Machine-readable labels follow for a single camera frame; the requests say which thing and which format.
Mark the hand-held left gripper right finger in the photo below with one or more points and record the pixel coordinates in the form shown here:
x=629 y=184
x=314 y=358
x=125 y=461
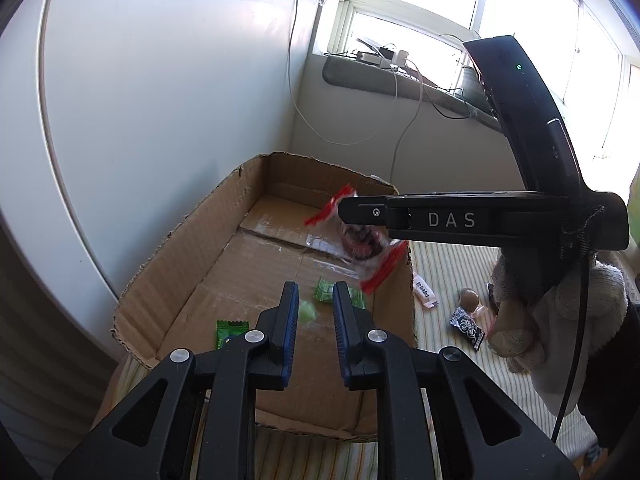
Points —
x=341 y=332

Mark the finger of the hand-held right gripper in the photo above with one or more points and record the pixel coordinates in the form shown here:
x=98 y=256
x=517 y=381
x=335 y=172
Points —
x=360 y=210

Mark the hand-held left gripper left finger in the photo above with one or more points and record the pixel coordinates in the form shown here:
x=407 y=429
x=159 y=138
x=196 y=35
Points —
x=290 y=332

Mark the red-edged dark cake packet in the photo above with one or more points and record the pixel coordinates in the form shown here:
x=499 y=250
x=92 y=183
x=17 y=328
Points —
x=372 y=260

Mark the pink white candy packet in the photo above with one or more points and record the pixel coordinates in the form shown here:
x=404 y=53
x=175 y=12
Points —
x=424 y=292

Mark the brown cardboard box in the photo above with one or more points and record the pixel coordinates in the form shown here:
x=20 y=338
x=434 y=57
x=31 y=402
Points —
x=200 y=270

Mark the black printed snack packet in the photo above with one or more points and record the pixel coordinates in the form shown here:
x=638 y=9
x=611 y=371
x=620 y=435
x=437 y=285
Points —
x=467 y=327

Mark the brown round candy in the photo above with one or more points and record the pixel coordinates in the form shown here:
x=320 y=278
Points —
x=470 y=299

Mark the person's right hand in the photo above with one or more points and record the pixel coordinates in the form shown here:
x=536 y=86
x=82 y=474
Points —
x=530 y=330

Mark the light green round candy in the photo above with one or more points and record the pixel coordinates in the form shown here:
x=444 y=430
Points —
x=307 y=311

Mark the small green candy packet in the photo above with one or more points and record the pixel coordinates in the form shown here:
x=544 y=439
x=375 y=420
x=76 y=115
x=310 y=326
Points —
x=357 y=299
x=324 y=291

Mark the flat green snack packet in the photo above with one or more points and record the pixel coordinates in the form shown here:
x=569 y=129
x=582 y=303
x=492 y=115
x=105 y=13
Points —
x=230 y=334

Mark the grey plant pot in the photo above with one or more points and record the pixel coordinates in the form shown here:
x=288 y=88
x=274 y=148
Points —
x=470 y=82

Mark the striped bed sheet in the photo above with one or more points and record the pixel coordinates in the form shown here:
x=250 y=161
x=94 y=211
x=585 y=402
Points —
x=450 y=390

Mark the dark stone window sill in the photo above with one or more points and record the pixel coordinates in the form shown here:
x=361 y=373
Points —
x=360 y=77

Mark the white power strip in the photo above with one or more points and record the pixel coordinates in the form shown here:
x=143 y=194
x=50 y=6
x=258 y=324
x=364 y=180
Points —
x=385 y=57

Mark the window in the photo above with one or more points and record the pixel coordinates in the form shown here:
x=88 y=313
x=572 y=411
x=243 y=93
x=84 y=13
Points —
x=425 y=5

